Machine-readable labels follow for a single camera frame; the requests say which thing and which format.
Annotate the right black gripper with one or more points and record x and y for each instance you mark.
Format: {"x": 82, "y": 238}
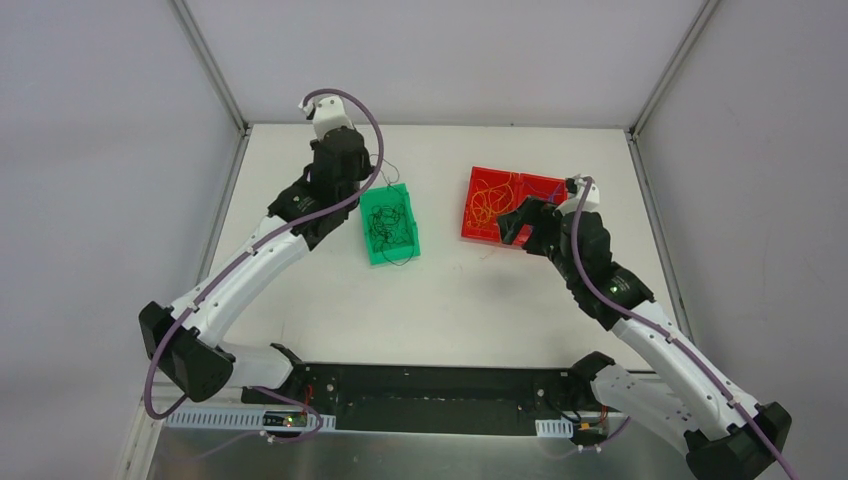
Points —
{"x": 536, "y": 225}

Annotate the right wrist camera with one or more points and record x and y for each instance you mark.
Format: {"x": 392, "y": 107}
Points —
{"x": 582, "y": 194}

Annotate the green plastic bin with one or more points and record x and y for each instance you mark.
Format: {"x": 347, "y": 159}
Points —
{"x": 389, "y": 227}

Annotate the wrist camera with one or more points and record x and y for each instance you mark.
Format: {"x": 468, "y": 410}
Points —
{"x": 326, "y": 114}
{"x": 582, "y": 194}

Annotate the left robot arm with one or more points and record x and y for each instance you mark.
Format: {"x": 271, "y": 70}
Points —
{"x": 184, "y": 339}

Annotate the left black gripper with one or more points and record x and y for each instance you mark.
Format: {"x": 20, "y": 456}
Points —
{"x": 338, "y": 153}

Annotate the red double plastic bin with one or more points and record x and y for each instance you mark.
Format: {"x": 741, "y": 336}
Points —
{"x": 493, "y": 192}

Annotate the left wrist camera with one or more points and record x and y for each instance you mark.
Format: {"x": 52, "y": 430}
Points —
{"x": 326, "y": 114}

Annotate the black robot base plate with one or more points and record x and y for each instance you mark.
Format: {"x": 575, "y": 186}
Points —
{"x": 442, "y": 400}

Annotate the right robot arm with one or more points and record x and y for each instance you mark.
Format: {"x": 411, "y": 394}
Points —
{"x": 722, "y": 431}

